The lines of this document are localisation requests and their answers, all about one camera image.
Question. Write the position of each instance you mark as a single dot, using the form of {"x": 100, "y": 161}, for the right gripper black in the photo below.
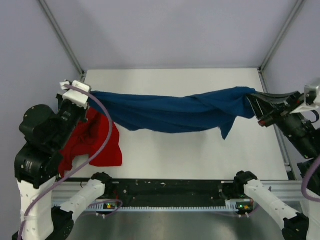
{"x": 262, "y": 108}

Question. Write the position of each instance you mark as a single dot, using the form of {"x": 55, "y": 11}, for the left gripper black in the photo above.
{"x": 84, "y": 111}

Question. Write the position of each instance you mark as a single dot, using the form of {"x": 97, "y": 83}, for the blue t shirt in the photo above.
{"x": 174, "y": 115}

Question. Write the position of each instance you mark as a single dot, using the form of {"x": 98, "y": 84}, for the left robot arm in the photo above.
{"x": 36, "y": 169}

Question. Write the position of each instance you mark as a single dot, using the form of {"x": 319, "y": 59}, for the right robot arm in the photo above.
{"x": 294, "y": 225}

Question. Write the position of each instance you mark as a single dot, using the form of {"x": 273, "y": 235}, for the red t shirt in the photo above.
{"x": 87, "y": 138}

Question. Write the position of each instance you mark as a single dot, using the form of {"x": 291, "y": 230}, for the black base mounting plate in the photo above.
{"x": 172, "y": 193}

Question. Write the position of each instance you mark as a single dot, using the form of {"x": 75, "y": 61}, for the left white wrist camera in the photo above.
{"x": 72, "y": 94}

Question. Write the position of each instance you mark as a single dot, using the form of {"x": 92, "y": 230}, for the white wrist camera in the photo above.
{"x": 72, "y": 94}
{"x": 311, "y": 97}

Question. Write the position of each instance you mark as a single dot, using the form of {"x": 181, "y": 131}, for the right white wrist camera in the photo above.
{"x": 311, "y": 97}

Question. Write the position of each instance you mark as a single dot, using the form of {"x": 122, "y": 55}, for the front aluminium frame rail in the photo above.
{"x": 287, "y": 191}

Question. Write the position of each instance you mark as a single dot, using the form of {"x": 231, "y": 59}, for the right aluminium frame post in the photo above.
{"x": 293, "y": 14}

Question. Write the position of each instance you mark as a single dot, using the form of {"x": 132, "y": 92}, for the aluminium frame post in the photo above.
{"x": 293, "y": 14}
{"x": 60, "y": 36}

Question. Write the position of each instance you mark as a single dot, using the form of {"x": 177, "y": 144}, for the left aluminium frame post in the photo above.
{"x": 60, "y": 36}

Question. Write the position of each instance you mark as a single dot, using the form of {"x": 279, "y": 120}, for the white slotted cable duct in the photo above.
{"x": 233, "y": 206}

